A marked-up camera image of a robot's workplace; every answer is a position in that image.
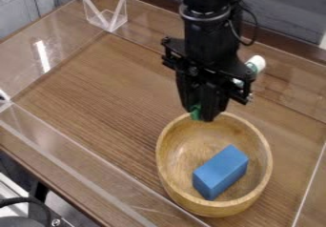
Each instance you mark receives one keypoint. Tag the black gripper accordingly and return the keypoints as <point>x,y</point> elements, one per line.
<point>204,58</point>

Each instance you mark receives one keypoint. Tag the green dry erase marker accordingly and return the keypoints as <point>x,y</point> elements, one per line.
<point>256,64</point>

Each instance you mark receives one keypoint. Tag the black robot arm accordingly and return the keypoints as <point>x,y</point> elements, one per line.
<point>212,75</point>

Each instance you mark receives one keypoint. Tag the brown wooden bowl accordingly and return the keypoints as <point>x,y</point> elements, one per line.
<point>188,143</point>

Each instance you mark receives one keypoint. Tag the blue rectangular block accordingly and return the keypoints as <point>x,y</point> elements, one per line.
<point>220,172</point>

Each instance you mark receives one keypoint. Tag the clear acrylic corner bracket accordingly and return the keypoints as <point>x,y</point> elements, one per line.
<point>106,19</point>

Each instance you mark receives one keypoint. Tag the clear acrylic tray wall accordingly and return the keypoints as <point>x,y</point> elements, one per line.
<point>115,199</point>

